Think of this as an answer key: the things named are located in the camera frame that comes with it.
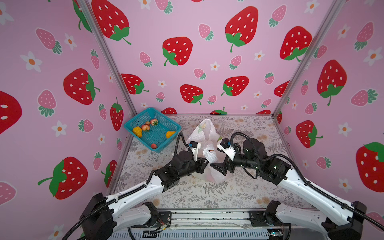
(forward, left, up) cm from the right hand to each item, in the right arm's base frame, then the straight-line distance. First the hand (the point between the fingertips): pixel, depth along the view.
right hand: (213, 155), depth 67 cm
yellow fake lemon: (+26, +54, -20) cm, 64 cm away
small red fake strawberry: (+16, +40, -22) cm, 49 cm away
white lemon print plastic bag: (+16, +6, -4) cm, 18 cm away
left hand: (+1, +1, -7) cm, 7 cm away
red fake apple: (+31, +50, -20) cm, 62 cm away
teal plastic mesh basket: (+35, +47, -26) cm, 64 cm away
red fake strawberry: (+36, +46, -21) cm, 62 cm away
